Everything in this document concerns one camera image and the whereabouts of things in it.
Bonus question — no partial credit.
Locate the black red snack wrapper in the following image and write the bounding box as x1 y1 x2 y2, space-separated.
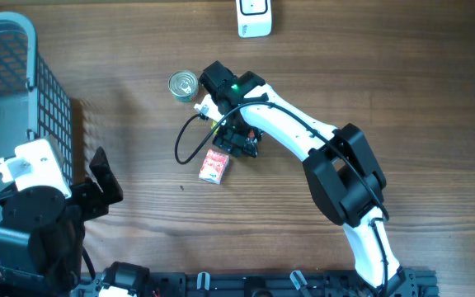
244 128 263 158

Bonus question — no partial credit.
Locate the red white small carton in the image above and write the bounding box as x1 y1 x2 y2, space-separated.
199 149 230 184

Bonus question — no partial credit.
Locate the white barcode scanner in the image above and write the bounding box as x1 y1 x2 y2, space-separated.
236 0 272 38

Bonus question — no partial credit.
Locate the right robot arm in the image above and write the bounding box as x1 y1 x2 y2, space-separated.
200 61 404 296

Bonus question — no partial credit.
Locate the green labelled round container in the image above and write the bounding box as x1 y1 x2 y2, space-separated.
168 70 199 102

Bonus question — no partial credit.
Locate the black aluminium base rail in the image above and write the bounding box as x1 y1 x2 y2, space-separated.
146 269 440 297

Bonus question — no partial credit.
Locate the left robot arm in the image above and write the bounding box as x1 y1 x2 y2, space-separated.
0 148 151 296

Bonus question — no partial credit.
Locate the grey plastic mesh basket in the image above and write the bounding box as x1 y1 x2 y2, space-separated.
0 12 74 221

